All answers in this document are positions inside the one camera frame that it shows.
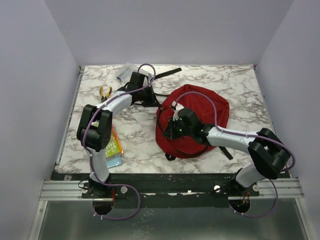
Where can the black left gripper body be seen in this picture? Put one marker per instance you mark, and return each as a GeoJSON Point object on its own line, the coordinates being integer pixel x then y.
{"type": "Point", "coordinates": [146, 96]}

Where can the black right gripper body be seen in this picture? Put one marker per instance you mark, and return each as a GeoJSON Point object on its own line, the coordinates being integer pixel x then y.
{"type": "Point", "coordinates": [177, 130]}

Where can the red backpack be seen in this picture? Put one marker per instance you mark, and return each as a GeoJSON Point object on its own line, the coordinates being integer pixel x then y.
{"type": "Point", "coordinates": [212, 110]}

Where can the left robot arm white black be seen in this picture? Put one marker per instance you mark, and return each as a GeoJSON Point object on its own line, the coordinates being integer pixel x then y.
{"type": "Point", "coordinates": [95, 127]}

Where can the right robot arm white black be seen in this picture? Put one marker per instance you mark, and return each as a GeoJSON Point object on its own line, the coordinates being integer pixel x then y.
{"type": "Point", "coordinates": [269, 155]}

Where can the clear plastic organizer box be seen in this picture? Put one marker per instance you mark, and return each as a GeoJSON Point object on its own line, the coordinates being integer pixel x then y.
{"type": "Point", "coordinates": [124, 73]}

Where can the light blue notebook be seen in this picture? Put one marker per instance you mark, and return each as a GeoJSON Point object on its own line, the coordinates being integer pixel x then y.
{"type": "Point", "coordinates": [114, 162]}

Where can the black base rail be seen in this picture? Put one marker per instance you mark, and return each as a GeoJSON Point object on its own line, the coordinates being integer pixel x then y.
{"type": "Point", "coordinates": [160, 190]}

